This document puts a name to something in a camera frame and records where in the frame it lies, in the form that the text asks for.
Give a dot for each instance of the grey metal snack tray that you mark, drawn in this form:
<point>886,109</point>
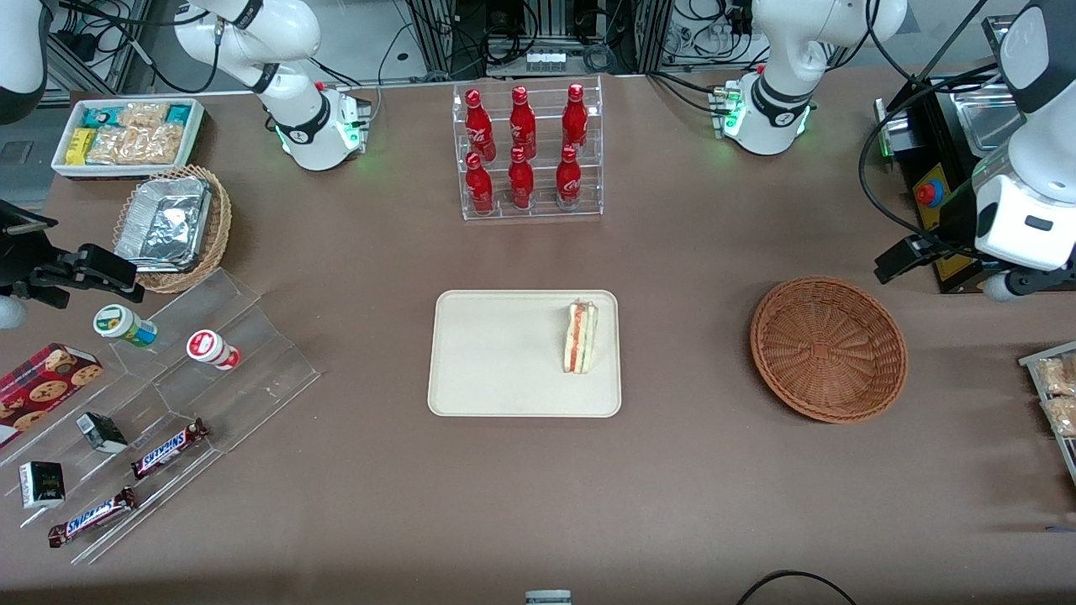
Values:
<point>1068,458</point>

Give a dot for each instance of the clear acrylic tiered shelf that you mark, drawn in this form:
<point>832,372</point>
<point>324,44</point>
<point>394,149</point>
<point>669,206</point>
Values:
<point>252,370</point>

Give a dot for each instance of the black machine yellow panel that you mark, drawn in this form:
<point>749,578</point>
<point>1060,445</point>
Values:
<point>988,122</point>

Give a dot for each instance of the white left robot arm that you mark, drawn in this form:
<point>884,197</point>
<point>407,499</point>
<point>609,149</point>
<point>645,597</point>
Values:
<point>1025,210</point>

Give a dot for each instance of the red cola bottle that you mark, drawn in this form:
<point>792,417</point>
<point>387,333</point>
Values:
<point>521,183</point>
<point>523,122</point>
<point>575,118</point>
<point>479,186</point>
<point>478,126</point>
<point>569,181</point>

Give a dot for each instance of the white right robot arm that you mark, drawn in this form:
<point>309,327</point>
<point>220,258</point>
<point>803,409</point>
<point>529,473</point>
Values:
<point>286,34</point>

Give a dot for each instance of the red emergency stop button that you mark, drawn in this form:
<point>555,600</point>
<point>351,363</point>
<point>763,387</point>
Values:
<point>929,193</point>

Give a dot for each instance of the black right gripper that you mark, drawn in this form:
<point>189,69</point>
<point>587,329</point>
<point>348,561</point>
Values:
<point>18,257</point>

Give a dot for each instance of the teal snack packet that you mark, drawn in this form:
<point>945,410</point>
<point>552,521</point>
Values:
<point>101,116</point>
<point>180,113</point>

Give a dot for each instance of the small grey device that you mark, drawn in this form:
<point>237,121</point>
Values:
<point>548,598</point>

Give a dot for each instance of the red lid white jar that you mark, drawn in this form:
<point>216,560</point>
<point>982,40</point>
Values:
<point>210,347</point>

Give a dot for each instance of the small dark green box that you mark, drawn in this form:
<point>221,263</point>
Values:
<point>42,485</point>
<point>101,433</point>

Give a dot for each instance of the green lid white jar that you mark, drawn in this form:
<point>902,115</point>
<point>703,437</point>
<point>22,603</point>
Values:
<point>122,324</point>

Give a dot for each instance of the yellow snack packet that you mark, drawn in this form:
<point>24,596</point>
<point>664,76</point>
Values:
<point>79,147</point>

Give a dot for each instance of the clear cracker pack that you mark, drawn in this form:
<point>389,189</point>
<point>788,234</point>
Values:
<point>111,147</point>
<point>160,144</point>
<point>1057,376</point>
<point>143,114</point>
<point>1062,416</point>

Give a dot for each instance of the triangular sandwich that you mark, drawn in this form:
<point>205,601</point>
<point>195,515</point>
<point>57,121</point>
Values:
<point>581,336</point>

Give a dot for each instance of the white plastic snack bin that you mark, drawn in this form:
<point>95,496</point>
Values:
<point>60,164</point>

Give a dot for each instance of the white power strip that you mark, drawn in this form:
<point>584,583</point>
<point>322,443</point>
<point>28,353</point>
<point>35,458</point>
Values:
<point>546,60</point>

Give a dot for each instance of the stacked aluminium foil trays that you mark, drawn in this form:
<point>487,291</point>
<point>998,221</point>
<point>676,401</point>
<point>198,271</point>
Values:
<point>164,225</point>

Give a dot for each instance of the Snickers chocolate bar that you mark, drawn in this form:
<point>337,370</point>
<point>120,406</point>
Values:
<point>92,517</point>
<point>168,448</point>

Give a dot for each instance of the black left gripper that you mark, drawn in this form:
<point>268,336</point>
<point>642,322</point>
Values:
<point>931,249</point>

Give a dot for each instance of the clear acrylic bottle rack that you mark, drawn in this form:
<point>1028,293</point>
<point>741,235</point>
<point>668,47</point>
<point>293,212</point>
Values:
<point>542,210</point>

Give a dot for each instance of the round brown wicker basket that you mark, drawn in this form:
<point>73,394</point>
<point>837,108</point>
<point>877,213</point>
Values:
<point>828,349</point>

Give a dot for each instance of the oval light wicker basket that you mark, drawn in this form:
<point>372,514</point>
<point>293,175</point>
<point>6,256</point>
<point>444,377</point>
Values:
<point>220,227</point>

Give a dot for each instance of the red tartan cookie box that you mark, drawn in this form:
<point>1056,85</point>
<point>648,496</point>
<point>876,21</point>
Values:
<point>42,391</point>

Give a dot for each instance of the beige plastic serving tray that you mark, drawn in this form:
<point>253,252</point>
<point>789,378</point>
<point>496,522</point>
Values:
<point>504,353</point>

